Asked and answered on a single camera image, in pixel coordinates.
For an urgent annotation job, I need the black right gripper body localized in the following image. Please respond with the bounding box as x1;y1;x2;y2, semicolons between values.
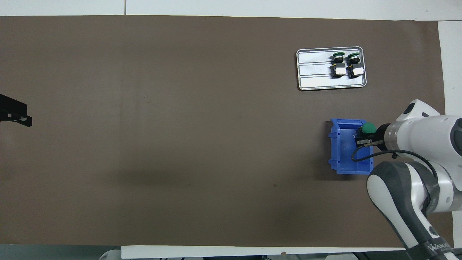
373;123;389;151

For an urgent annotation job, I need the green push button switch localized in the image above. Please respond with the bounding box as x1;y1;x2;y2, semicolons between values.
356;122;377;140
346;52;364;78
330;52;347;78

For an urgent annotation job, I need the blue plastic storage bin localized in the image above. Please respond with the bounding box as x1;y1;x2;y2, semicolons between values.
328;118;374;176

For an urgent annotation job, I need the silver metal tray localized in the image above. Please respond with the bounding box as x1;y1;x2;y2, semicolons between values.
296;46;367;91

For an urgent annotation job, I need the brown paper table mat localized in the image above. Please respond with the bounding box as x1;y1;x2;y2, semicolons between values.
0;14;454;249

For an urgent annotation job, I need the white round stand base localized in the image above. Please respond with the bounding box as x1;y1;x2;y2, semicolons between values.
99;248;122;260

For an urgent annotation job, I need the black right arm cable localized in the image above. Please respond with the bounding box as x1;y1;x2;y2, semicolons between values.
351;144;439;181

